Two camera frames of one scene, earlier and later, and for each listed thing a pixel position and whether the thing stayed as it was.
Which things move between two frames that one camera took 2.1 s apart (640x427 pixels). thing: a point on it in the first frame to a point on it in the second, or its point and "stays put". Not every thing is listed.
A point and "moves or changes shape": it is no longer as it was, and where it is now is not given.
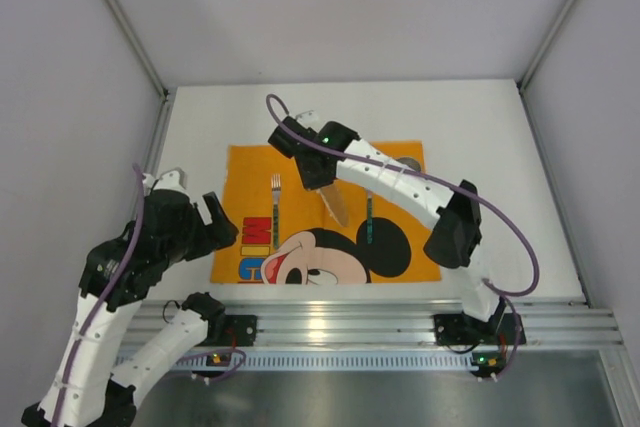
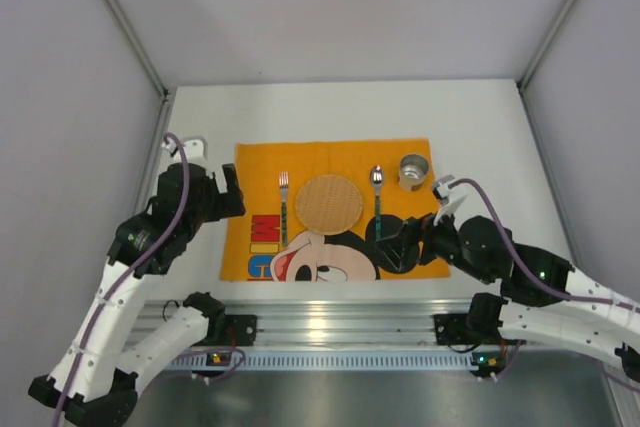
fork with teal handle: x=276 y=191 moves or changes shape
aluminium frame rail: x=554 y=324 stays put
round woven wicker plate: x=337 y=204 moves or changes shape
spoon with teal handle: x=369 y=220 to x=377 y=176
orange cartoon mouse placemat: x=272 y=229 stays put
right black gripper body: x=318 y=179 to x=425 y=238
